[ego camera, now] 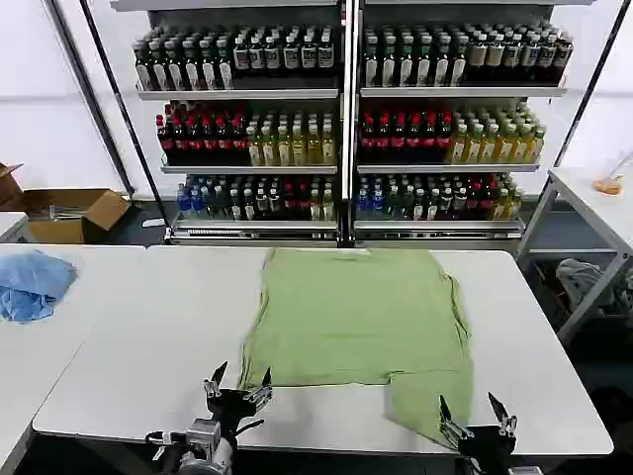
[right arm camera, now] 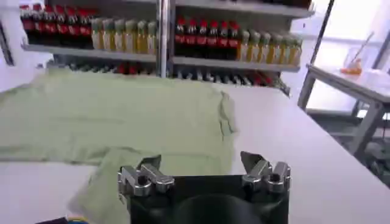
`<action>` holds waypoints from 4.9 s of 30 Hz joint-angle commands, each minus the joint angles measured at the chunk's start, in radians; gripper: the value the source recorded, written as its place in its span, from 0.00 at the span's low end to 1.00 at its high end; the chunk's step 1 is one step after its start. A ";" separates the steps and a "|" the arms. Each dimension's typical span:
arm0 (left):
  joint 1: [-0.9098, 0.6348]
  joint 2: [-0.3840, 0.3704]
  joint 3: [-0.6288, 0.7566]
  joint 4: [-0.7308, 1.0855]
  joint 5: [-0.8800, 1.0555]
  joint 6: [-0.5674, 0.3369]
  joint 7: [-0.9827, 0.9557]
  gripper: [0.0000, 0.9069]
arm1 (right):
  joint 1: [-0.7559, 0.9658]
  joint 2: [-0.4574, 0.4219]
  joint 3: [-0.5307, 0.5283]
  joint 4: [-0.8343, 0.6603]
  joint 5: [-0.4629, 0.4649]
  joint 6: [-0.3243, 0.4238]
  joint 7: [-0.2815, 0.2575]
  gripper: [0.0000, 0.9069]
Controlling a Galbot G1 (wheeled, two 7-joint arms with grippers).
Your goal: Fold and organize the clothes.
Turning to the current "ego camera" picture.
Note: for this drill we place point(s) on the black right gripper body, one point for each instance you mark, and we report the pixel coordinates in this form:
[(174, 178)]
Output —
[(487, 441)]

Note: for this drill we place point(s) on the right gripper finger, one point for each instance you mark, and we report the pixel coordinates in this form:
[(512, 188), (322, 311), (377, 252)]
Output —
[(502, 414), (449, 419)]

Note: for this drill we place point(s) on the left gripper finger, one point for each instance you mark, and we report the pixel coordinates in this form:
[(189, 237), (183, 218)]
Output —
[(216, 380), (262, 387)]

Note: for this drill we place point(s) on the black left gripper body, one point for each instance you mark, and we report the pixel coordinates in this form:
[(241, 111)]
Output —
[(230, 407)]

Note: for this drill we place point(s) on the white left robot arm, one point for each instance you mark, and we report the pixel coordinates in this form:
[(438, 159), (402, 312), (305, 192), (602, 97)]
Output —
[(204, 443)]

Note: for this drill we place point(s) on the green t-shirt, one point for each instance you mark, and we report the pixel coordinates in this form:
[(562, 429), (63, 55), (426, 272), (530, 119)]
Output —
[(356, 316)]

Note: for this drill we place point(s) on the grey crumpled cloth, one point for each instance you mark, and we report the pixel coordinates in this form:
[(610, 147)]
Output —
[(583, 284)]

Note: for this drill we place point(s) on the white slip on floor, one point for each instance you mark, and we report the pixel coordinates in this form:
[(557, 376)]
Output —
[(152, 223)]

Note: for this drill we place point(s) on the crumpled blue cloth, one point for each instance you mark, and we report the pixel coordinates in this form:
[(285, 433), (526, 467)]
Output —
[(30, 287)]

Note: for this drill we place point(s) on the open cardboard box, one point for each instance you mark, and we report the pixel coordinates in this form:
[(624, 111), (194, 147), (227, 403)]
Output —
[(74, 213)]

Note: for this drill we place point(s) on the white side table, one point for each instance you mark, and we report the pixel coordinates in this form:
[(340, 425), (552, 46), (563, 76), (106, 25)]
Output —
[(588, 208)]

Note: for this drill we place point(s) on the orange item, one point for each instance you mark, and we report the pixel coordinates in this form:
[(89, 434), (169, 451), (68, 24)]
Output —
[(608, 185)]

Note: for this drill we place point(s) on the shelf of bottles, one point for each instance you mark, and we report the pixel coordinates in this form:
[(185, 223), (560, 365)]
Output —
[(455, 123), (247, 123)]

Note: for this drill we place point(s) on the black slanted pole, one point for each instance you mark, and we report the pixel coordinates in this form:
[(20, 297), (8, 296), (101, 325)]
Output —
[(91, 94), (593, 84), (126, 109)]

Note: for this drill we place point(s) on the brown cardboard box flap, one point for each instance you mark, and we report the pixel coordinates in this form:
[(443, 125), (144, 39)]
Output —
[(9, 180)]

